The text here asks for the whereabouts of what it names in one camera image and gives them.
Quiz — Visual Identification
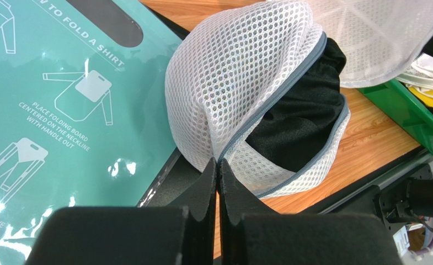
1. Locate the black bra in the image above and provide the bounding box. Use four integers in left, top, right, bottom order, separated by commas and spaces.
246, 38, 346, 172

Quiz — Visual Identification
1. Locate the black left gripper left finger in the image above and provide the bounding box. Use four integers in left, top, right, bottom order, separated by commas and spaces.
26, 158, 217, 264

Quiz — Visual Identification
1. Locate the teal shirt folding board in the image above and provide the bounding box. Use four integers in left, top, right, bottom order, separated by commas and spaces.
0, 1, 181, 264

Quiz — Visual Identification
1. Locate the white mesh laundry bag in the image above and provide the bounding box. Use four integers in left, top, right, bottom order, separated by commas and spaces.
165, 1, 433, 198

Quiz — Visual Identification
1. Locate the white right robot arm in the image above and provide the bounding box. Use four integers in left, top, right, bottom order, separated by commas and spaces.
373, 164, 433, 234

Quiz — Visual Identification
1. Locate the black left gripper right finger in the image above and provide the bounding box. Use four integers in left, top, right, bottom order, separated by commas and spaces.
219, 160, 401, 264

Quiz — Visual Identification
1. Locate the green plastic tray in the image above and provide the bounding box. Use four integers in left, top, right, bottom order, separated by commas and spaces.
359, 79, 433, 155

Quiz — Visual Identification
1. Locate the white garment in tray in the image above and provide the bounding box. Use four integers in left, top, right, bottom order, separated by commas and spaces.
396, 54, 433, 90

